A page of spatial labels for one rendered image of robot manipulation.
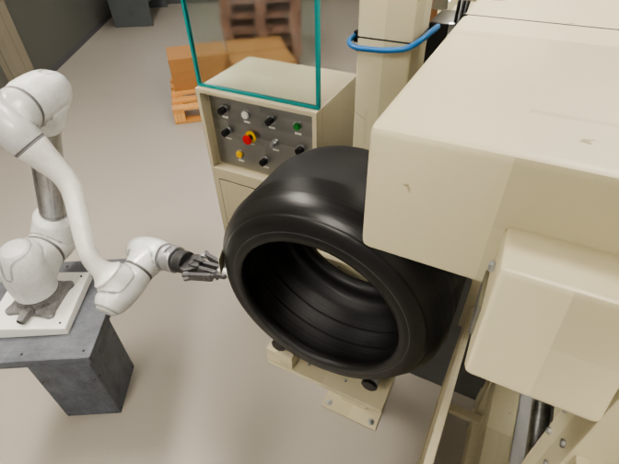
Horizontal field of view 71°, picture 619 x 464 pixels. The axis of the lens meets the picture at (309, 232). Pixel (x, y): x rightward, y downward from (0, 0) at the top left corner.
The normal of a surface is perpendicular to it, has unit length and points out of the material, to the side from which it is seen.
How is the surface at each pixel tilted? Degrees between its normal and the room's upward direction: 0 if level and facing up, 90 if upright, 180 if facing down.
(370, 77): 90
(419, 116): 0
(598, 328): 72
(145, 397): 0
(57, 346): 0
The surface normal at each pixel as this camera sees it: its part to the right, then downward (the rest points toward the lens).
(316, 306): 0.28, -0.61
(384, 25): -0.46, 0.59
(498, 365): -0.44, 0.33
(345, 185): 0.05, -0.73
